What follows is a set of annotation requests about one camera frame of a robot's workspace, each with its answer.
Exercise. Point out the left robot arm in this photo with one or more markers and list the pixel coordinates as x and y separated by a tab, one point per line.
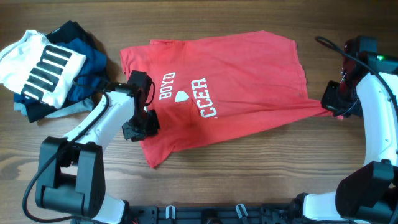
70	178

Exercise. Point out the red printed t-shirt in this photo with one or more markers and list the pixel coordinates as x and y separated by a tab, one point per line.
219	88

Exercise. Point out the white black striped folded shirt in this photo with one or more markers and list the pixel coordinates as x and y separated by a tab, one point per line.
37	69

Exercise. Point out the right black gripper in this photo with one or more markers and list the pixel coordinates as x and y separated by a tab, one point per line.
327	102

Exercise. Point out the blue folded shirt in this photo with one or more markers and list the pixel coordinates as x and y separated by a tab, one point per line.
95	62

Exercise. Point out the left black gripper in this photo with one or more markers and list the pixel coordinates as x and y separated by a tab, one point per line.
151	129

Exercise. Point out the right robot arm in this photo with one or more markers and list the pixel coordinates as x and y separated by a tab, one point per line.
368	88

